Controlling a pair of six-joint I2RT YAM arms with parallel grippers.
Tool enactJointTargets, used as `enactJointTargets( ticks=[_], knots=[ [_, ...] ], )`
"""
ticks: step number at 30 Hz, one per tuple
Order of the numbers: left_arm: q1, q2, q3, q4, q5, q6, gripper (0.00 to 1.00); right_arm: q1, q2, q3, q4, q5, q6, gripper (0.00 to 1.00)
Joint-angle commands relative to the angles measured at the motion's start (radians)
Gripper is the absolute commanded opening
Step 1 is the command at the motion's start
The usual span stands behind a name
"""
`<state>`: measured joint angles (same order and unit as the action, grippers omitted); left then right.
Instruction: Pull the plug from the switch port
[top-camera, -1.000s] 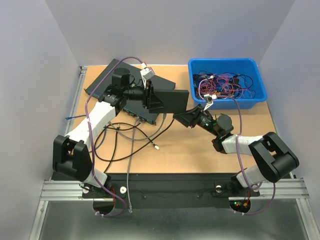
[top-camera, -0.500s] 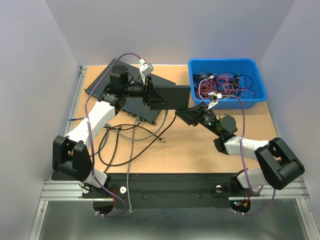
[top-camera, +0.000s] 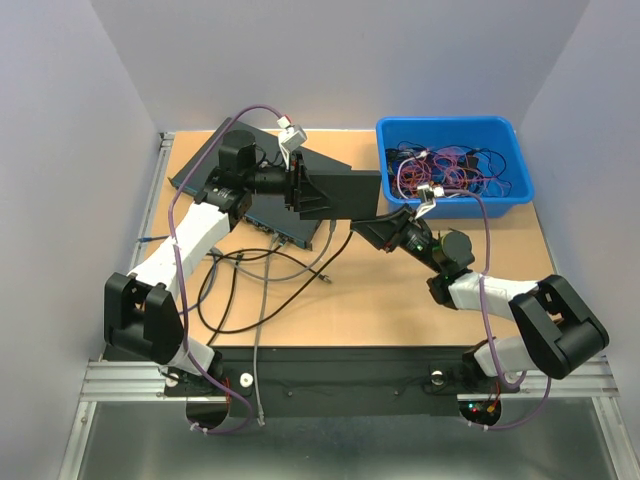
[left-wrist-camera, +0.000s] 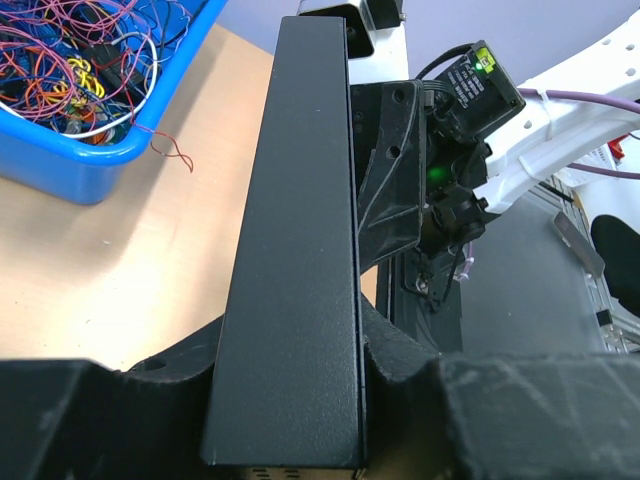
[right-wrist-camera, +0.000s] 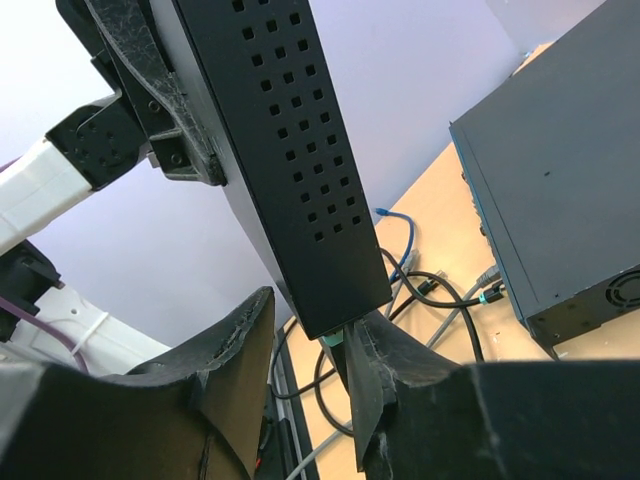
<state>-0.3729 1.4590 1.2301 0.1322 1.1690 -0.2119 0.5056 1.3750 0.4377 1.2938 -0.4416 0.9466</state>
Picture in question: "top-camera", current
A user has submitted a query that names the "large black network switch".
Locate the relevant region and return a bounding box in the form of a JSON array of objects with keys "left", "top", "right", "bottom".
[{"left": 170, "top": 117, "right": 354, "bottom": 250}]

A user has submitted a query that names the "small black switch box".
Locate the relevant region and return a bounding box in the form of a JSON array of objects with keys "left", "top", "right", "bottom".
[{"left": 329, "top": 170, "right": 381, "bottom": 220}]

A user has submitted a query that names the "blue plastic bin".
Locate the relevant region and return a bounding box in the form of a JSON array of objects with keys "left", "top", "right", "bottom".
[{"left": 376, "top": 116, "right": 534, "bottom": 218}]

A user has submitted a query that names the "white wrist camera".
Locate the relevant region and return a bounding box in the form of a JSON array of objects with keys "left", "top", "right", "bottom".
[
  {"left": 415, "top": 183, "right": 445, "bottom": 219},
  {"left": 277, "top": 115, "right": 307, "bottom": 170}
]

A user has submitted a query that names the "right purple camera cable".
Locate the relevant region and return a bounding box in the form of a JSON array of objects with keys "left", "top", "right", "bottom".
[{"left": 434, "top": 188, "right": 554, "bottom": 434}]

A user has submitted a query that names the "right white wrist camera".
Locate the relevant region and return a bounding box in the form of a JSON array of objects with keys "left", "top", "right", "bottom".
[{"left": 415, "top": 183, "right": 445, "bottom": 219}]

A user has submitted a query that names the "tangled coloured wires bundle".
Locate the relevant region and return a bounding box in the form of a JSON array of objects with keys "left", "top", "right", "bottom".
[{"left": 384, "top": 141, "right": 515, "bottom": 201}]

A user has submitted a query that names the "black ethernet cable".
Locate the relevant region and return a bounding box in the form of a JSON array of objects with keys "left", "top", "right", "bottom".
[{"left": 196, "top": 232, "right": 354, "bottom": 335}]

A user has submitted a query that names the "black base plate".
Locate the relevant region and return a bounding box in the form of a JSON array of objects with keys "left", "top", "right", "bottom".
[{"left": 162, "top": 346, "right": 499, "bottom": 420}]

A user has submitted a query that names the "blue ethernet cable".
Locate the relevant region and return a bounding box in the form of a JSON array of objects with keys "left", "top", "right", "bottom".
[{"left": 138, "top": 233, "right": 221, "bottom": 291}]

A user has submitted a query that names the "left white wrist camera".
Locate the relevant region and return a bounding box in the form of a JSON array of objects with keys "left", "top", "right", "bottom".
[{"left": 277, "top": 115, "right": 307, "bottom": 170}]

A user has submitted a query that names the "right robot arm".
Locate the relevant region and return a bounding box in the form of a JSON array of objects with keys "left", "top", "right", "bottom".
[{"left": 351, "top": 207, "right": 610, "bottom": 390}]

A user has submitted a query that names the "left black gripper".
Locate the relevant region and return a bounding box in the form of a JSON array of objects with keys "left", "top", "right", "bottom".
[{"left": 244, "top": 150, "right": 336, "bottom": 213}]

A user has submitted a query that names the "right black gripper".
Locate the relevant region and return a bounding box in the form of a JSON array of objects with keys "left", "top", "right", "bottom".
[{"left": 351, "top": 202, "right": 444, "bottom": 273}]

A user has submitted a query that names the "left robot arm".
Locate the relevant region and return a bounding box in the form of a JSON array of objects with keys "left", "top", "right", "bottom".
[{"left": 104, "top": 131, "right": 303, "bottom": 394}]

